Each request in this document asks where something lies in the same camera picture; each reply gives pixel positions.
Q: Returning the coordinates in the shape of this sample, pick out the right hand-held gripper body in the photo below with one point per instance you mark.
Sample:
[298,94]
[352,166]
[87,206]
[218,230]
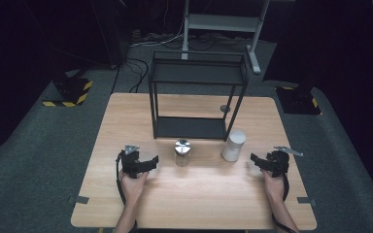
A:
[278,161]

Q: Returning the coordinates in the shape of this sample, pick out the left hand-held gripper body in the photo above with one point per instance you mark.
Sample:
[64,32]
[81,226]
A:
[130,161]

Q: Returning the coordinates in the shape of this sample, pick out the white lidded container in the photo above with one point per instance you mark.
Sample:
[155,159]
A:
[233,147]

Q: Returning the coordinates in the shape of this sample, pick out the black metal shelf rack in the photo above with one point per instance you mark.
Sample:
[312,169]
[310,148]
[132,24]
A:
[191,127]

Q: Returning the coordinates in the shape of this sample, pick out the person's right hand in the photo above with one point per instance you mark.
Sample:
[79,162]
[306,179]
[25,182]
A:
[273,187]

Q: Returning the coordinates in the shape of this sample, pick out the person's left hand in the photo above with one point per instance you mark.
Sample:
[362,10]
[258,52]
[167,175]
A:
[132,187]

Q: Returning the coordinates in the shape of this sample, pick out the grey tape tab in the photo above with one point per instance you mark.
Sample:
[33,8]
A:
[307,201]
[79,200]

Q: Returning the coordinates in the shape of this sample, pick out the small grey round disc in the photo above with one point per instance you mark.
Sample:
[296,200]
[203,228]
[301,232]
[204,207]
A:
[225,108]

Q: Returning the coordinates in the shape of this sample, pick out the yellow black striped base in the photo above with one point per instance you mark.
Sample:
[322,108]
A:
[299,100]
[74,92]

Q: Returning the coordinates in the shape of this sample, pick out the grey metal stand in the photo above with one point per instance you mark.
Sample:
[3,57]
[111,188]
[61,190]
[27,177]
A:
[221,22]

